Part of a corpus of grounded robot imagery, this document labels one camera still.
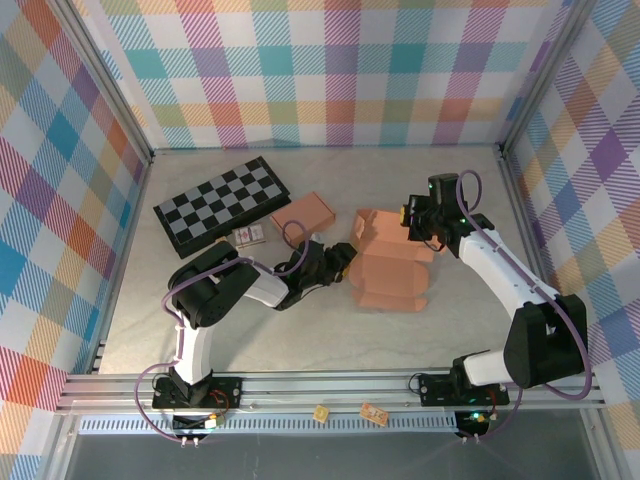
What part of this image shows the small orange printed card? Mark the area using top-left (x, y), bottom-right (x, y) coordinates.
top-left (359, 402), bottom-right (389, 427)

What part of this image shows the pink paper box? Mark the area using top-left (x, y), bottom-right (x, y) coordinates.
top-left (269, 191), bottom-right (337, 236)

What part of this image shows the right black connector box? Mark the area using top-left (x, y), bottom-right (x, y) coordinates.
top-left (454, 410), bottom-right (490, 436)

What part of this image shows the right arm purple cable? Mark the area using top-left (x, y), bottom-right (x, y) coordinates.
top-left (457, 169), bottom-right (594, 446)

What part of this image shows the left black connector box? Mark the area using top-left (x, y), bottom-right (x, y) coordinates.
top-left (172, 413), bottom-right (225, 436)

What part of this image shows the orange cardboard sheet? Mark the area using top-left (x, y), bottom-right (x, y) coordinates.
top-left (347, 208), bottom-right (449, 314)

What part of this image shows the small patterned card box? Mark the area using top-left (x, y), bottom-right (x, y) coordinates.
top-left (233, 224), bottom-right (269, 250)

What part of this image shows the aluminium cross rail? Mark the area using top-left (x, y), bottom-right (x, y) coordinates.
top-left (54, 367), bottom-right (607, 416)

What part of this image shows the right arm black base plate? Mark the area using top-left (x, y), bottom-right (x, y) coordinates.
top-left (417, 372), bottom-right (511, 407)

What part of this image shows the aluminium side rail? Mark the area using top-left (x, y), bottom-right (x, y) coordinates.
top-left (87, 149), bottom-right (156, 376)
top-left (497, 144), bottom-right (576, 374)

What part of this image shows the slotted grey cable tray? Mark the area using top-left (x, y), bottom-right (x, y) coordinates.
top-left (77, 413), bottom-right (464, 435)

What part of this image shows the aluminium frame post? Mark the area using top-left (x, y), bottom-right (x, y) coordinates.
top-left (497, 0), bottom-right (599, 156)
top-left (49, 0), bottom-right (155, 166)

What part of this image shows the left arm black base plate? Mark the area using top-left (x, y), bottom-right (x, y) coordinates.
top-left (151, 374), bottom-right (244, 411)

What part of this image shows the black grey chessboard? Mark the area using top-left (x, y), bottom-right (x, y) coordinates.
top-left (152, 155), bottom-right (292, 260)

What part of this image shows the black connector box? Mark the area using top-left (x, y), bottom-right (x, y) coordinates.
top-left (172, 413), bottom-right (225, 436)
top-left (454, 410), bottom-right (490, 436)

